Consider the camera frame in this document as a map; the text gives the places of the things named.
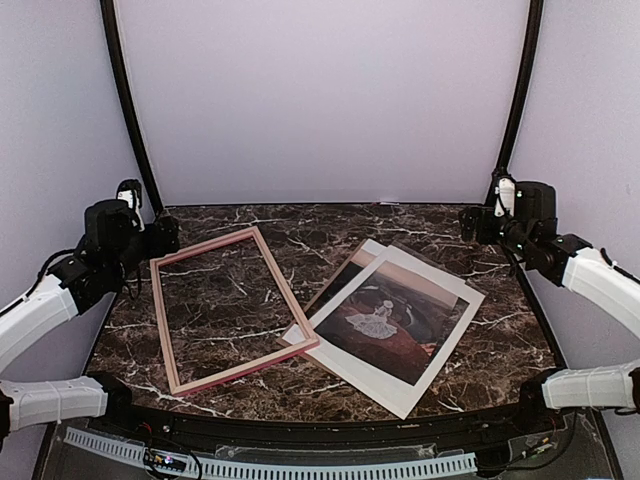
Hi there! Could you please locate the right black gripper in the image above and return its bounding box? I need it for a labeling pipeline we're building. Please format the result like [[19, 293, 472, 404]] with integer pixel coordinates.
[[460, 205, 535, 258]]

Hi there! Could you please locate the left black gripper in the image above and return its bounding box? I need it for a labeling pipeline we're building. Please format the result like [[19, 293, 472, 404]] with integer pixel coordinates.
[[110, 215, 180, 285]]

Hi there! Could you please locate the canyon photo print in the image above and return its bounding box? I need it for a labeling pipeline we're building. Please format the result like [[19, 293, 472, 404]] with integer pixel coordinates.
[[282, 238, 460, 386]]

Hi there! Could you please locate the pink wooden picture frame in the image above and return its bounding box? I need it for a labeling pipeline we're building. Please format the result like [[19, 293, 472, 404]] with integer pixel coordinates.
[[149, 227, 319, 396]]

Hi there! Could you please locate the white mat board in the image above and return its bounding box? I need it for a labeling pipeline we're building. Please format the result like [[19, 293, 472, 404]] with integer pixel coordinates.
[[302, 256, 486, 420]]

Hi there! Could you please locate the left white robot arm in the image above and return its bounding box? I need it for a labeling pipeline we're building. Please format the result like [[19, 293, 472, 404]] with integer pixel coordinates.
[[1, 199, 179, 437]]

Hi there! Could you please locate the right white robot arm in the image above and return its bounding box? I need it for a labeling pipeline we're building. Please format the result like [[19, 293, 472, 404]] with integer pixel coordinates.
[[459, 176, 639, 434]]

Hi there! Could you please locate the brown backing board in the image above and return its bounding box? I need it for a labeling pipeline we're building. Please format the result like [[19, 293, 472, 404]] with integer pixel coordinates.
[[275, 242, 489, 381]]

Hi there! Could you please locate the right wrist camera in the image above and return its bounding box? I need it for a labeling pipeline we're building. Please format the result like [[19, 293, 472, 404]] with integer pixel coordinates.
[[494, 176, 516, 217]]

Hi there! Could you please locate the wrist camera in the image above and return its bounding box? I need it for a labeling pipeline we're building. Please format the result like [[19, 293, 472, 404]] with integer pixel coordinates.
[[116, 179, 142, 218], [494, 176, 516, 217]]

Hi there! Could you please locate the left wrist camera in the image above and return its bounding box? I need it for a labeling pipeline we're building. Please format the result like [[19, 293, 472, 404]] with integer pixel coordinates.
[[116, 179, 142, 218]]

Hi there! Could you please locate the right black corner post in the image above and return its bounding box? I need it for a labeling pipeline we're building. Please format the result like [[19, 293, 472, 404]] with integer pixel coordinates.
[[492, 0, 544, 178]]

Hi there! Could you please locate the black corner post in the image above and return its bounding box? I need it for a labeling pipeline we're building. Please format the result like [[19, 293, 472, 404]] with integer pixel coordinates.
[[492, 0, 544, 178], [99, 0, 164, 216]]

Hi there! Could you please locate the left black corner post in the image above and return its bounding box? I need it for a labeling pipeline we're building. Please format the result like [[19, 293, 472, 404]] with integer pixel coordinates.
[[99, 0, 164, 216]]

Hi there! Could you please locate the black front rail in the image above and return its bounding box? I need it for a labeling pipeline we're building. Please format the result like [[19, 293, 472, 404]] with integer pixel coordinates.
[[88, 404, 568, 451]]

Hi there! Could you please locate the white slotted cable duct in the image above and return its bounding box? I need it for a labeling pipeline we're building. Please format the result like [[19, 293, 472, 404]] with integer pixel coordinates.
[[64, 427, 478, 479]]

